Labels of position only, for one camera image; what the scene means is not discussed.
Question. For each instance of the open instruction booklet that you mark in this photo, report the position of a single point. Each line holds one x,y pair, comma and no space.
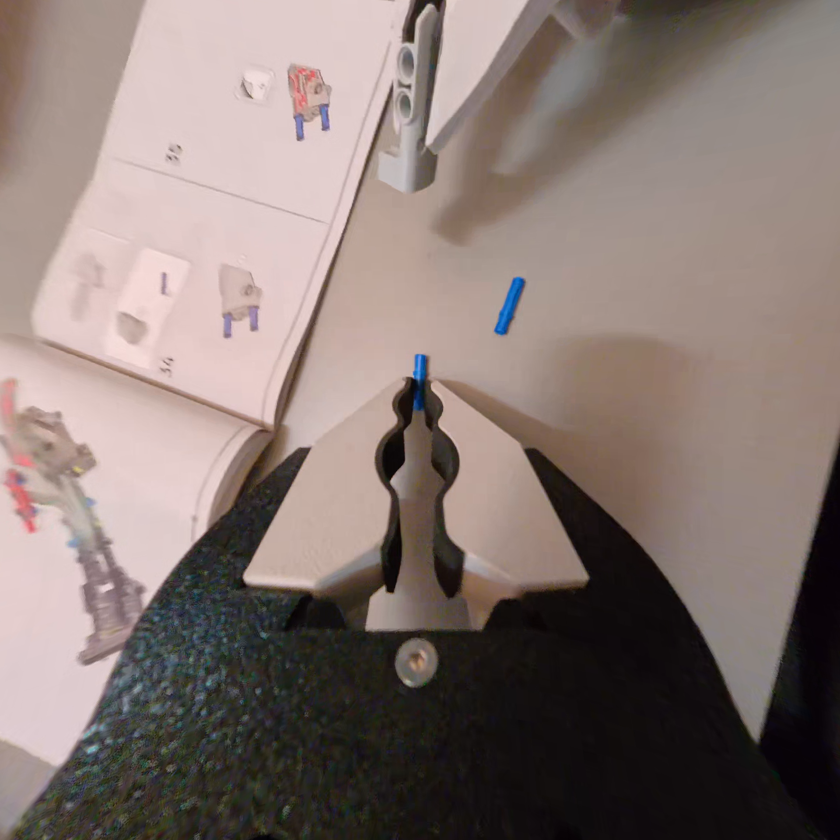
229,197

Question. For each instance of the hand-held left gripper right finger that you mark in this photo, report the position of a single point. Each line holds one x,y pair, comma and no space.
512,518

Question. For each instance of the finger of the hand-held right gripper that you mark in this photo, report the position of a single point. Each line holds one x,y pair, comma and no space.
472,59
581,16

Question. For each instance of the grey toy brick piece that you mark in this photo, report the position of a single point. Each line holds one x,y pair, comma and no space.
410,118

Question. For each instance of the blue toy pin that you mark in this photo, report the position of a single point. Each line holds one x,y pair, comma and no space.
420,371
509,306

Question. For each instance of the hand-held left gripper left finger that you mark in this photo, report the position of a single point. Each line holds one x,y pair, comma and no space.
321,512

